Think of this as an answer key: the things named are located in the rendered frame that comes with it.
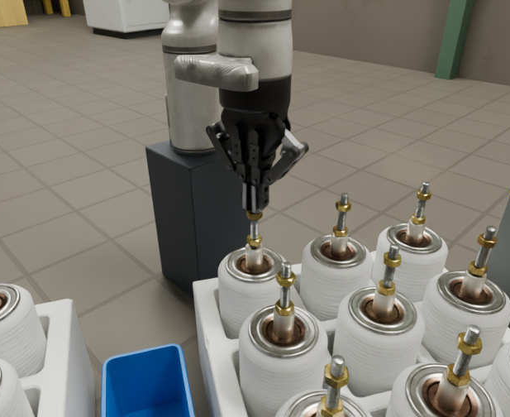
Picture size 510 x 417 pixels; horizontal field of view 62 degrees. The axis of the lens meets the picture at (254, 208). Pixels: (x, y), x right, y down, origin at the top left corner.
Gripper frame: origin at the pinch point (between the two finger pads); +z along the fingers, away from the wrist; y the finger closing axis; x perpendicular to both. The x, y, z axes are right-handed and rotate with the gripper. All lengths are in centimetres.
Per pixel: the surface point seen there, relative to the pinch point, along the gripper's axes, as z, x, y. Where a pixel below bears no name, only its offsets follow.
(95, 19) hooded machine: 23, -226, 362
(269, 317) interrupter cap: 10.2, 6.7, -7.2
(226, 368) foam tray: 17.5, 10.4, -3.8
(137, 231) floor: 36, -19, 52
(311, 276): 12.5, -4.7, -6.0
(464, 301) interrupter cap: 10.0, -8.8, -23.8
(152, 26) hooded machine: 28, -253, 313
